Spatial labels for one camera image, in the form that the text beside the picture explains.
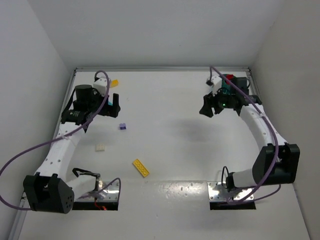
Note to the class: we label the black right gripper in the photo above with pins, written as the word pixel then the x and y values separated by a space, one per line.
pixel 215 105

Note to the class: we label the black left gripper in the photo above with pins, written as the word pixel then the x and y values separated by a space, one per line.
pixel 113 107

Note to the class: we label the yellow lego brick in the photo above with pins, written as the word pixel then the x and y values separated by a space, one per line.
pixel 114 83

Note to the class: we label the red lego brick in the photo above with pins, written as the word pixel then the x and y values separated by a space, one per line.
pixel 229 76

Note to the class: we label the long yellow lego plate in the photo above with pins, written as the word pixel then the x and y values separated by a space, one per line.
pixel 140 168

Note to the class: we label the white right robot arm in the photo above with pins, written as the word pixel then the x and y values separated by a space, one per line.
pixel 277 161

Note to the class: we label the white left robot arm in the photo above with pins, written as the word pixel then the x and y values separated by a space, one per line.
pixel 47 190

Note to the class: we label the purple lego brick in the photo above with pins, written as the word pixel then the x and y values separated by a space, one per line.
pixel 122 126

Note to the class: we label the teal round divided container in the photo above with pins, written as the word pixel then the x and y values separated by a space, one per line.
pixel 227 89

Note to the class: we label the white lego brick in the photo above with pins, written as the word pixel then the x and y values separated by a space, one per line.
pixel 100 148

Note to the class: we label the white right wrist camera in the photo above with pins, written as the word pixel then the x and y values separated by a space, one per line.
pixel 214 84

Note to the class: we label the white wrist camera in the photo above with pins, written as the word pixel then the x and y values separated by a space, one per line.
pixel 102 85
pixel 214 84

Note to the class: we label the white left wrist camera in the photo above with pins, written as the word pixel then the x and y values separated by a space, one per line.
pixel 102 85

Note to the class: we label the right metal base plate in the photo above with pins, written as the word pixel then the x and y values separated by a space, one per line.
pixel 218 194

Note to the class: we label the metal base plate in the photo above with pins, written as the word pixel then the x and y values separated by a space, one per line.
pixel 218 194
pixel 106 192

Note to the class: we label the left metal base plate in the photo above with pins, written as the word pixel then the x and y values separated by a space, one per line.
pixel 106 192

